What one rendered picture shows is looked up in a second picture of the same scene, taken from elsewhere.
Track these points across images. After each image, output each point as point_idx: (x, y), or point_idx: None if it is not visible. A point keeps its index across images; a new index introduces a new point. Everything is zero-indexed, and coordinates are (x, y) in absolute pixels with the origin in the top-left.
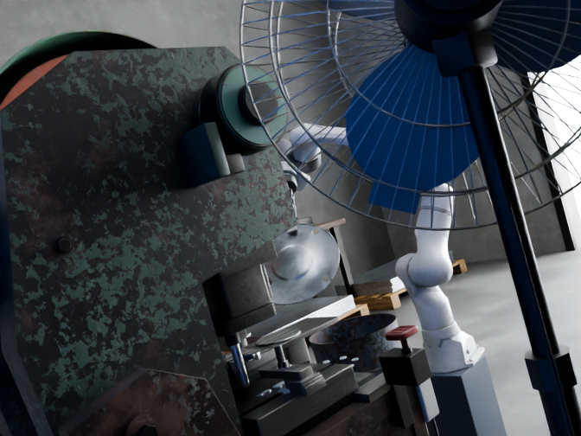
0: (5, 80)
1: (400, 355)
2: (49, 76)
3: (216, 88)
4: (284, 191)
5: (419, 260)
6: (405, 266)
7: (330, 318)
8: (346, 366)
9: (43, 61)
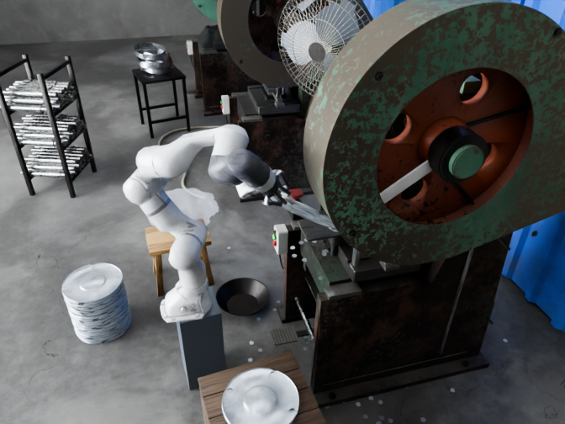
0: (551, 29)
1: (299, 201)
2: None
3: None
4: None
5: (201, 226)
6: (198, 243)
7: (303, 221)
8: (321, 211)
9: (516, 12)
